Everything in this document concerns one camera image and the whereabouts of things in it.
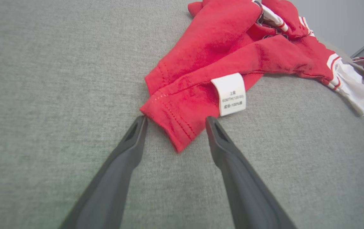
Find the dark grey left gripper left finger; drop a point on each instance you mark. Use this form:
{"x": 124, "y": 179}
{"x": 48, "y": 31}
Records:
{"x": 112, "y": 184}

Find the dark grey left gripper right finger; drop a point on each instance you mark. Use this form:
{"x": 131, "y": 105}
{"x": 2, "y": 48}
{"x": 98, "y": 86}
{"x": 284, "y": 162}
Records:
{"x": 245, "y": 190}

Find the red shirt white stripes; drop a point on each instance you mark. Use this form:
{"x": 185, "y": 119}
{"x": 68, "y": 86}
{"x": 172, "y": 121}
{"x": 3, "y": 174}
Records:
{"x": 220, "y": 47}

